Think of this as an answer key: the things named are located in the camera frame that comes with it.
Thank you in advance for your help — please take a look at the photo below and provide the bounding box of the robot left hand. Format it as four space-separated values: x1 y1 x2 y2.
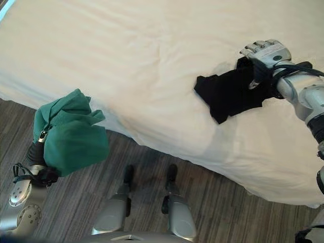
24 129 49 168

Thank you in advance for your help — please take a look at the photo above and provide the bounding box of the silver robot right leg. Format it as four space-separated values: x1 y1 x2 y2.
161 164 197 240

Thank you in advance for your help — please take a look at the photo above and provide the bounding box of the white bed with sheet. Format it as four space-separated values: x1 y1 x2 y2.
0 0 324 206

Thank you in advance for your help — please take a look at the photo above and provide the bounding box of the green cloth garment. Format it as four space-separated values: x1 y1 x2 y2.
33 88 110 177

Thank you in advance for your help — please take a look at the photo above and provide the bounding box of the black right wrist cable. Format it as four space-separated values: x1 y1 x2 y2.
270 61 324 87

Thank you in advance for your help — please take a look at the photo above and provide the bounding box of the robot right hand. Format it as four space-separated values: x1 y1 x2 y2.
239 39 293 88

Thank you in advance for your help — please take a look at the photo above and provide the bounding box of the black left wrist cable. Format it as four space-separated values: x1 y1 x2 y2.
12 163 38 184

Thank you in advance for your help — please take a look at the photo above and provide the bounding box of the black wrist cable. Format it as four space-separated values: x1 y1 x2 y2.
270 61 324 87
12 163 38 184

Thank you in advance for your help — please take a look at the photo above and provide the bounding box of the black cloth garment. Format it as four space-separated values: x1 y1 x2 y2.
194 57 275 125

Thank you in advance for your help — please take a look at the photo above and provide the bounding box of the silver robot torso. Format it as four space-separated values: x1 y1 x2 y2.
80 231 195 243

